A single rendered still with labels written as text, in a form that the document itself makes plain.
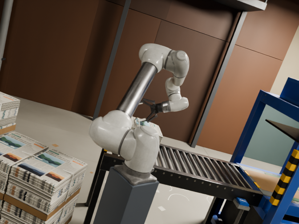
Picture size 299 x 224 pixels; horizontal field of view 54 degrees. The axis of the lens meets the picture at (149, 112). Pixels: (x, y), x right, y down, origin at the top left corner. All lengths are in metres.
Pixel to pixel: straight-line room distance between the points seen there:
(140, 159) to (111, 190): 0.25
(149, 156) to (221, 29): 4.16
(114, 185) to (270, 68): 4.67
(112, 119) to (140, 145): 0.22
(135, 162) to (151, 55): 0.68
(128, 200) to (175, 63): 0.84
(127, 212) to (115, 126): 0.45
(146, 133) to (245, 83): 4.37
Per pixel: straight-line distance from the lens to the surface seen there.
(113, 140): 1.54
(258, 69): 5.78
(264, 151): 6.46
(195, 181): 2.40
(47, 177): 1.76
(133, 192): 1.55
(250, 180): 2.87
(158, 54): 1.84
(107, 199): 1.69
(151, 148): 1.50
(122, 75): 5.24
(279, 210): 2.54
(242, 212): 2.69
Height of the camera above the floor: 1.74
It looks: 14 degrees down
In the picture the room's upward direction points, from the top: 18 degrees clockwise
